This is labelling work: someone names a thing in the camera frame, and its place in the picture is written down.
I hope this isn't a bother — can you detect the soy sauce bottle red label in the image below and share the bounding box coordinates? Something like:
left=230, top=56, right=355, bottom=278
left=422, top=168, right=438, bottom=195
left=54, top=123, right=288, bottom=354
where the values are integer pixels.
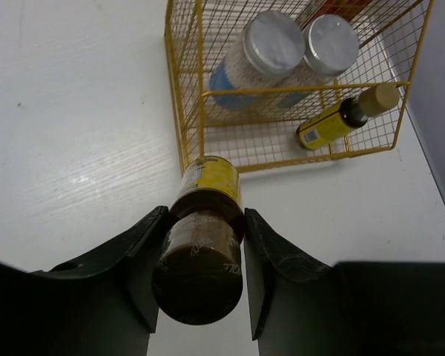
left=300, top=0, right=398, bottom=33

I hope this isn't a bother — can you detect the small yellow bottle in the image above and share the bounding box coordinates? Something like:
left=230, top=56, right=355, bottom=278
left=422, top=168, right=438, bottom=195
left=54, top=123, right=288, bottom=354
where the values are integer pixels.
left=296, top=82, right=400, bottom=151
left=151, top=156, right=245, bottom=326

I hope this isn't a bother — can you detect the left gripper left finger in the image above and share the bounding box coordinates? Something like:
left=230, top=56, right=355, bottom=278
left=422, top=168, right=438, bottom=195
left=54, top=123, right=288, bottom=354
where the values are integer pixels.
left=0, top=206, right=168, bottom=355

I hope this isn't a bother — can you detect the yellow wire basket rack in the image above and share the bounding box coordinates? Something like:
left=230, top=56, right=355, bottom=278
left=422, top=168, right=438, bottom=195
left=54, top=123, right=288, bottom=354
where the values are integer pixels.
left=164, top=1, right=434, bottom=172

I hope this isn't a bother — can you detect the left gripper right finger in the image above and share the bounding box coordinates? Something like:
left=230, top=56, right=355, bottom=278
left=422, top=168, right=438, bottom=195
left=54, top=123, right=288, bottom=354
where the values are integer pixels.
left=244, top=208, right=445, bottom=355

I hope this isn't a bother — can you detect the blue label spice jar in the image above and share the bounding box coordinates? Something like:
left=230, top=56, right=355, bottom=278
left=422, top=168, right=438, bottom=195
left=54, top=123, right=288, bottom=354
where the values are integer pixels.
left=278, top=14, right=360, bottom=88
left=205, top=10, right=306, bottom=91

